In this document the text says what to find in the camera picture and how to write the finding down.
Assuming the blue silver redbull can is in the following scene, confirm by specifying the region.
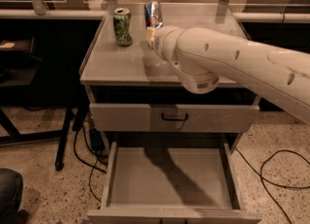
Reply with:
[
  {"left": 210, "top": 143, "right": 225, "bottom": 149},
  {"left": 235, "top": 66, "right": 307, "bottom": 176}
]
[{"left": 144, "top": 1, "right": 163, "bottom": 28}]

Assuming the white horizontal rail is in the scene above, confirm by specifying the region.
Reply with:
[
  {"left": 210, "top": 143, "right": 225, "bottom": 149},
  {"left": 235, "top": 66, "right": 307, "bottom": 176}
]
[{"left": 0, "top": 9, "right": 310, "bottom": 23}]

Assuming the black floor cable right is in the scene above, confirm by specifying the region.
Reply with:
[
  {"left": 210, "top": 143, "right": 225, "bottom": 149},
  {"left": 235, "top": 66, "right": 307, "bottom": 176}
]
[{"left": 234, "top": 147, "right": 310, "bottom": 224}]

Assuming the closed grey top drawer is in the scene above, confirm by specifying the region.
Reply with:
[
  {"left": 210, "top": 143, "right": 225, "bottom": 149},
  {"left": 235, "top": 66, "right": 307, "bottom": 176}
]
[{"left": 90, "top": 103, "right": 259, "bottom": 133}]

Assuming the black table frame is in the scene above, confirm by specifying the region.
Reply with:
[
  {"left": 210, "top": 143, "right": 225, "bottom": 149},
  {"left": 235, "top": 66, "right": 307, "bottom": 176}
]
[{"left": 0, "top": 36, "right": 89, "bottom": 171}]

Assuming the black drawer handle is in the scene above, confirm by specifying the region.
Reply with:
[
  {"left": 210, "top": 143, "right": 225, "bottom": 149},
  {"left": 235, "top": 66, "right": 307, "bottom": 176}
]
[{"left": 161, "top": 112, "right": 189, "bottom": 122}]

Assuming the black power adapter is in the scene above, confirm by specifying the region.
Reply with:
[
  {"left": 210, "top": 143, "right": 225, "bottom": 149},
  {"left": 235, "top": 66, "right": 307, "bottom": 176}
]
[{"left": 89, "top": 129, "right": 105, "bottom": 151}]

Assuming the green soda can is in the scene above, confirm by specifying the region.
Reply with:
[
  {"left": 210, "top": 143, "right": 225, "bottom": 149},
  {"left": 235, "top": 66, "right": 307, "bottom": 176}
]
[{"left": 113, "top": 7, "right": 133, "bottom": 47}]

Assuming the dark trouser leg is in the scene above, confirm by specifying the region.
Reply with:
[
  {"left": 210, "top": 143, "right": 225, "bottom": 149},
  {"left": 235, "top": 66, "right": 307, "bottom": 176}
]
[{"left": 0, "top": 169, "right": 29, "bottom": 224}]

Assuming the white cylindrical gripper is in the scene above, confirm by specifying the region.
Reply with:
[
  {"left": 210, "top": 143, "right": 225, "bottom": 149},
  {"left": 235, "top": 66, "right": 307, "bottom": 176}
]
[{"left": 146, "top": 26, "right": 184, "bottom": 62}]

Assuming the black floor cable left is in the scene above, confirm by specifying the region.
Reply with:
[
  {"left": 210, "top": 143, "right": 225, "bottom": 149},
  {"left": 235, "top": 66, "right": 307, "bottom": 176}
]
[{"left": 73, "top": 117, "right": 109, "bottom": 203}]

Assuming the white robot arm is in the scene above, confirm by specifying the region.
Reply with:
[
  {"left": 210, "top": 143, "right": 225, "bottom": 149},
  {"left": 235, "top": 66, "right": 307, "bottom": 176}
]
[{"left": 146, "top": 26, "right": 310, "bottom": 124}]

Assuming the black floor cable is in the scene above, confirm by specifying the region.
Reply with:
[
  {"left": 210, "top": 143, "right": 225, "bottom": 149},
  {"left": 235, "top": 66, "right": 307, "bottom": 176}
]
[
  {"left": 73, "top": 117, "right": 109, "bottom": 203},
  {"left": 234, "top": 147, "right": 310, "bottom": 224}
]

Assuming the grey drawer cabinet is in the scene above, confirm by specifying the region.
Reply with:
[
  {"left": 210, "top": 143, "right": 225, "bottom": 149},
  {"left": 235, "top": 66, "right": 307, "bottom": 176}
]
[{"left": 78, "top": 2, "right": 276, "bottom": 224}]

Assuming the open grey middle drawer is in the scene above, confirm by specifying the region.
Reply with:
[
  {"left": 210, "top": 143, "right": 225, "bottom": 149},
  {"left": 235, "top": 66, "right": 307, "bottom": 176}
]
[{"left": 87, "top": 142, "right": 262, "bottom": 224}]

